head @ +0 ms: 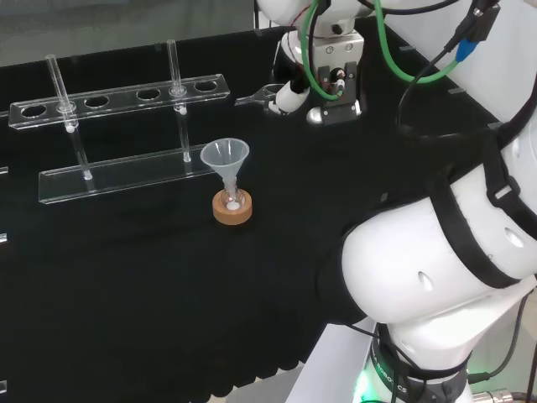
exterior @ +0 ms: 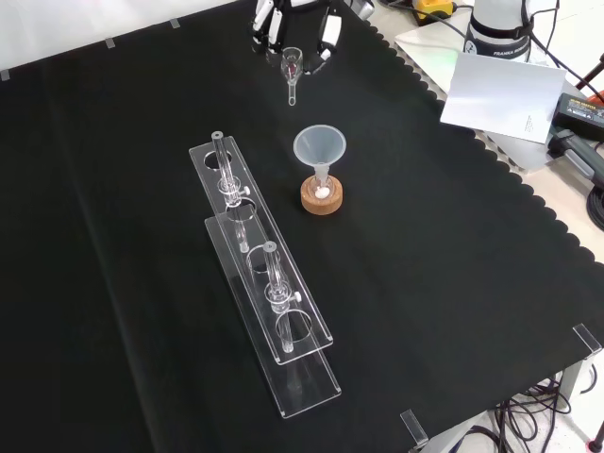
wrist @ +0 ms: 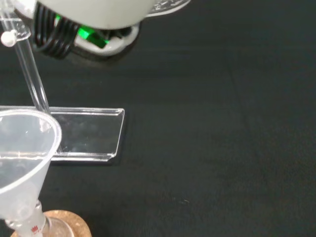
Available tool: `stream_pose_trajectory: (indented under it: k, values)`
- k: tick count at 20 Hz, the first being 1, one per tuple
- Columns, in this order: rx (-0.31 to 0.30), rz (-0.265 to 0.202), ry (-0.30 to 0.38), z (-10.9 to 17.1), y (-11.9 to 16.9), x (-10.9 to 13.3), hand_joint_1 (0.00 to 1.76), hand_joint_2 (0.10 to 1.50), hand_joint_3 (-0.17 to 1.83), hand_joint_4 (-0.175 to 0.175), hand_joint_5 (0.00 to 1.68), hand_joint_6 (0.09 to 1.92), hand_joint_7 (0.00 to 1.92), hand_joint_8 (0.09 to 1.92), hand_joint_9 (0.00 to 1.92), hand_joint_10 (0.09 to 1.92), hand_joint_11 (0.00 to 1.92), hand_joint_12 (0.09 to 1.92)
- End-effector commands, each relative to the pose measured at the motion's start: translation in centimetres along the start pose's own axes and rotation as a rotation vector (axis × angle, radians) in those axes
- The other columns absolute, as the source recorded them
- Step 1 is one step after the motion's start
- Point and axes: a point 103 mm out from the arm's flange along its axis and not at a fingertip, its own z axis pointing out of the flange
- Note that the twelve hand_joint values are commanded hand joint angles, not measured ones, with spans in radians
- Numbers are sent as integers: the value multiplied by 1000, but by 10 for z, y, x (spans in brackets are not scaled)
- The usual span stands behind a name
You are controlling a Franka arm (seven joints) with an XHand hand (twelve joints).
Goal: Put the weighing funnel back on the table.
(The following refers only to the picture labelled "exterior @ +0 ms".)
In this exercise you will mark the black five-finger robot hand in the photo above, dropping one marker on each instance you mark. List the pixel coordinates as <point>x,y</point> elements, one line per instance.
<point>302,19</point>

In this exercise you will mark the clear glass weighing funnel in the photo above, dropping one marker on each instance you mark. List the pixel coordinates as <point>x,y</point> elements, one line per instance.
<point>292,71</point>

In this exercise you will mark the translucent plastic funnel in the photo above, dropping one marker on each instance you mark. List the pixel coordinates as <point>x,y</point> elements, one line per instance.
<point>320,146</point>

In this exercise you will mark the clear acrylic funnel stand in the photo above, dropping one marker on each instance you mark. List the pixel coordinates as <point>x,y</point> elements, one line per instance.
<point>264,264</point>

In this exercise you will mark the yellow stop button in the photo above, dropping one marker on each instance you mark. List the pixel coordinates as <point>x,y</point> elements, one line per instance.
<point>431,8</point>

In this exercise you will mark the small round-bottom glass flask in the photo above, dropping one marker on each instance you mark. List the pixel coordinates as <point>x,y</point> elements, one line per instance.
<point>322,189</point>

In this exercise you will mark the white paper card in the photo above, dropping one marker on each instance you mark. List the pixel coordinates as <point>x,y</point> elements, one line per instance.
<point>500,99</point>

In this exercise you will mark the black table cloth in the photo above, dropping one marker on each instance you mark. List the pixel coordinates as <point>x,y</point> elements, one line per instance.
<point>141,236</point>

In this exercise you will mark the black power adapter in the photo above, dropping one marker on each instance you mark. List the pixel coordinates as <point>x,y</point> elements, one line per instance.
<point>578,111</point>

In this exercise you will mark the clear acrylic edge clamp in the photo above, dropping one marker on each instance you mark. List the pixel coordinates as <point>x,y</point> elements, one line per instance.
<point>414,428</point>
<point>587,339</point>

